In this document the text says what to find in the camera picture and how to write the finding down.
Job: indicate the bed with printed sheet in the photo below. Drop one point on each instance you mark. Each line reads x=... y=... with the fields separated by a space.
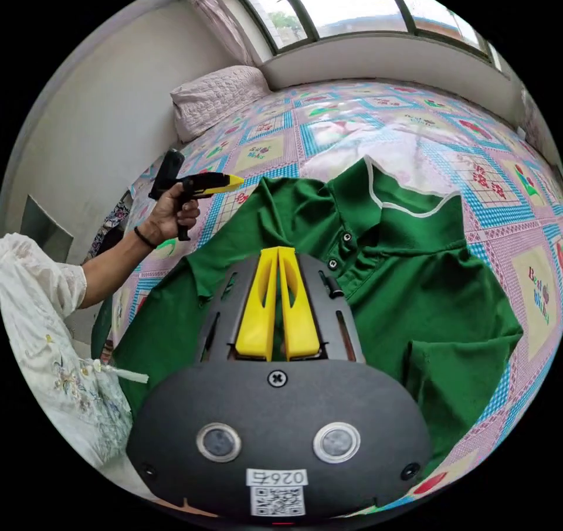
x=352 y=122

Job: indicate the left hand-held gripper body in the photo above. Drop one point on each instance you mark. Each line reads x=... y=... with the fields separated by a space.
x=206 y=183

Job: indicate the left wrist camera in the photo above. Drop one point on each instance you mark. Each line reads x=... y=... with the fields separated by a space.
x=169 y=172

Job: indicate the person's body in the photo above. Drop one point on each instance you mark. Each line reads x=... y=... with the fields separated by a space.
x=48 y=342

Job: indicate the person's left hand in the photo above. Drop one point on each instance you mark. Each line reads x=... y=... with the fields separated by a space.
x=167 y=219

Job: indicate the person's left forearm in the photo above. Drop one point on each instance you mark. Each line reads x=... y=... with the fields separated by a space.
x=114 y=267

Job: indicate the green t-shirt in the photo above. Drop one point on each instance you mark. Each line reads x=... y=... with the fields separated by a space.
x=418 y=285

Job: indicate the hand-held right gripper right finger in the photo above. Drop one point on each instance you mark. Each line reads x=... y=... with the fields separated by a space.
x=301 y=320

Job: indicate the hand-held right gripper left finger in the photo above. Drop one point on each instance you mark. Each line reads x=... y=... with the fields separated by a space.
x=259 y=311

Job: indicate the pale quilted pillow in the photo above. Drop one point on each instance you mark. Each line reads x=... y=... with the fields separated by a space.
x=215 y=98

